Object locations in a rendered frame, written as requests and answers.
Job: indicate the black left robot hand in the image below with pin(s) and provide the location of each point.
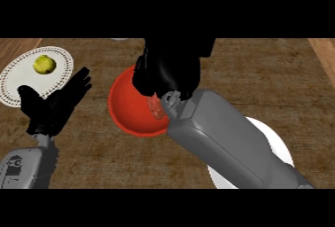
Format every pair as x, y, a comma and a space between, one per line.
52, 112

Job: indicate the pale object at edge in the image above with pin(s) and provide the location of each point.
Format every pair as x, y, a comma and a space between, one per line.
120, 38

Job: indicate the plain white plate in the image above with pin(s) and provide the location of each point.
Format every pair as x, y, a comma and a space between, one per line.
279, 144

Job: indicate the brown woven placemat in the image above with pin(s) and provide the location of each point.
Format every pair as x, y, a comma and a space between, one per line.
262, 88

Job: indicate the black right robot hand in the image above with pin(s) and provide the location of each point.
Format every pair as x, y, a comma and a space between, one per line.
167, 71

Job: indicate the yellow-green lemon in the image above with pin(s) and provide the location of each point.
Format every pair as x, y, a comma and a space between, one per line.
45, 64

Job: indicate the reddish sweet potato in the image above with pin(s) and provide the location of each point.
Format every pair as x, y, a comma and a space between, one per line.
155, 110

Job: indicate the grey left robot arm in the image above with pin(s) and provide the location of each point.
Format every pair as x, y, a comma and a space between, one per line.
24, 168

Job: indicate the red bowl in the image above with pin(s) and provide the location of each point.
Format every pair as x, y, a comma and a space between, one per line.
130, 109

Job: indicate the white plate with dotted rim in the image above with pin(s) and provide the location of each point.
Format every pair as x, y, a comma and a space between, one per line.
20, 76

